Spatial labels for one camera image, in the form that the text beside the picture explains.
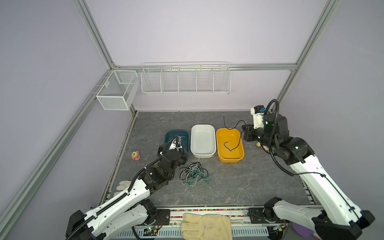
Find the black cable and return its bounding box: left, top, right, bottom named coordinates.
left=222, top=116, right=247, bottom=152

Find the cable pile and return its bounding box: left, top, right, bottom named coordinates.
left=179, top=161, right=212, bottom=187

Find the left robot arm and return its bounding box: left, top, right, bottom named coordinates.
left=65, top=148, right=188, bottom=240

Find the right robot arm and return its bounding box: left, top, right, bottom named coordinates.
left=242, top=99, right=375, bottom=240

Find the yellow plastic bin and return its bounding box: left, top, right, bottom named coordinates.
left=216, top=128, right=245, bottom=163

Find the teal plastic bin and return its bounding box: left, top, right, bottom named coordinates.
left=165, top=130, right=190, bottom=153

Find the pink toy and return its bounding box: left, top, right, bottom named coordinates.
left=131, top=151, right=141, bottom=161

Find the white plastic bin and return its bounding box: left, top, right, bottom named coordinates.
left=190, top=124, right=217, bottom=159

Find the white knit glove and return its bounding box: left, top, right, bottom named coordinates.
left=114, top=181, right=131, bottom=196

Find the beige leather glove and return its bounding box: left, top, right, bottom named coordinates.
left=180, top=214, right=233, bottom=240

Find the small white mesh basket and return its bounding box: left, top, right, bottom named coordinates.
left=96, top=70, right=140, bottom=111

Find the purple brush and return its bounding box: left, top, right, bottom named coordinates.
left=291, top=222, right=322, bottom=240

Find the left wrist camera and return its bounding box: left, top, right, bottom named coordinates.
left=168, top=136, right=182, bottom=150

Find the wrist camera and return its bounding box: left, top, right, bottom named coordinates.
left=168, top=136, right=182, bottom=150
left=251, top=105, right=266, bottom=129

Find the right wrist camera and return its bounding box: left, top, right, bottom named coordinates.
left=251, top=105, right=266, bottom=129

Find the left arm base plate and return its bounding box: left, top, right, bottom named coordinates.
left=143, top=209, right=171, bottom=226

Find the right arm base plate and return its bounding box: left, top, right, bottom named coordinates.
left=247, top=208, right=284, bottom=224

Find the long white wire basket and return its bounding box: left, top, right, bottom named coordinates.
left=141, top=62, right=232, bottom=95

